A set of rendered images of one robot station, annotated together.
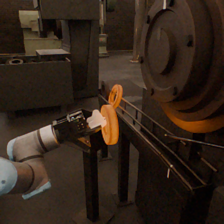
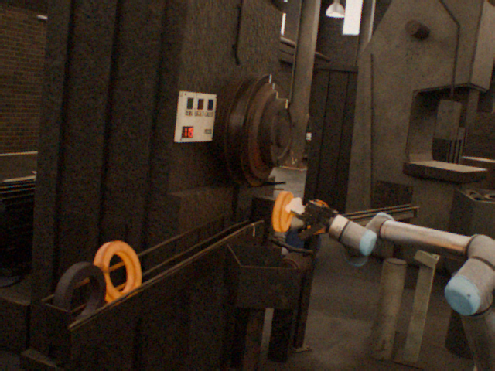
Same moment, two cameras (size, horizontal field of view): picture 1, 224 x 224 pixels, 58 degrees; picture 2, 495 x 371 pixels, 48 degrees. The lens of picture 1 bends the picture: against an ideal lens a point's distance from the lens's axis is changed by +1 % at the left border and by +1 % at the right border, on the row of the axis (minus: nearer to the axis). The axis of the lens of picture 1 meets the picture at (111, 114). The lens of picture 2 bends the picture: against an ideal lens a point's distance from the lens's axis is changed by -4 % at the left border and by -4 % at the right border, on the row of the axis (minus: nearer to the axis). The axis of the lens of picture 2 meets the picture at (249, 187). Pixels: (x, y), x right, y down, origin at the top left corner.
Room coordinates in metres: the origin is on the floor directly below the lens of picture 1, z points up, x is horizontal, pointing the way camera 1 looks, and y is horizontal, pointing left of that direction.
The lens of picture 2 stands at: (2.50, 1.27, 1.23)
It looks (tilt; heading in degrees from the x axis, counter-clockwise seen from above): 9 degrees down; 219
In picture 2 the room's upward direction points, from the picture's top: 6 degrees clockwise
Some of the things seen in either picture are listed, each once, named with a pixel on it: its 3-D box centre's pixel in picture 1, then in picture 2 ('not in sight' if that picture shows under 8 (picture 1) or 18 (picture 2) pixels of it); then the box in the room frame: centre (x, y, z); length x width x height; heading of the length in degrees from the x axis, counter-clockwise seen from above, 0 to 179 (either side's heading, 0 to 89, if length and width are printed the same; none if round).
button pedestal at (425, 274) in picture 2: not in sight; (420, 304); (-0.25, 0.27, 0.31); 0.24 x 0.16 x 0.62; 16
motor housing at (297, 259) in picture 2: not in sight; (288, 305); (0.25, -0.21, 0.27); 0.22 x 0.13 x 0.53; 16
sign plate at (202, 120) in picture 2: not in sight; (196, 117); (0.96, -0.25, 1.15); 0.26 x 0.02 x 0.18; 16
